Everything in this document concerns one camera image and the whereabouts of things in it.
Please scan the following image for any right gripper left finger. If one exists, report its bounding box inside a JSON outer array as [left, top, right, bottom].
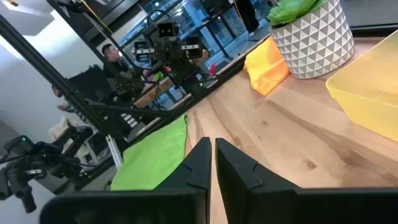
[[39, 137, 212, 224]]

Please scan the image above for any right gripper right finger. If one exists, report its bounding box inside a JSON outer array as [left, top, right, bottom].
[[215, 138, 398, 224]]

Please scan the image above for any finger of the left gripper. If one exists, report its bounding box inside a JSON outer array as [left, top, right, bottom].
[[182, 35, 205, 60], [134, 40, 155, 62]]

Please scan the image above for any green microfiber towel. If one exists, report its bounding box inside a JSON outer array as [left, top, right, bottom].
[[110, 114, 189, 191]]

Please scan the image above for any orange microfiber towel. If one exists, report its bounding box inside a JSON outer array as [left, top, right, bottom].
[[244, 36, 292, 97]]

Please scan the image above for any person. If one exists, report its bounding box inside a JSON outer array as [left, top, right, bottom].
[[234, 0, 262, 37], [51, 85, 82, 124], [101, 43, 139, 94]]

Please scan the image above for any green succulent plant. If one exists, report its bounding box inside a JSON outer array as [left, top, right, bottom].
[[266, 0, 327, 28]]

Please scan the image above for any white triangle-patterned plant pot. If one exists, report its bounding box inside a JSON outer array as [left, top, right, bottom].
[[269, 0, 355, 80]]

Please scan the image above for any yellow translucent plastic bin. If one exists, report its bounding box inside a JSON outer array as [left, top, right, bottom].
[[325, 29, 398, 143]]

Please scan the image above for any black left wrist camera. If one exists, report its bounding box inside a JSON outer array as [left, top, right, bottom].
[[156, 21, 175, 39]]

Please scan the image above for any black aluminium table frame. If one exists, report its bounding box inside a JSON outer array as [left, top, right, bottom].
[[0, 14, 271, 190]]

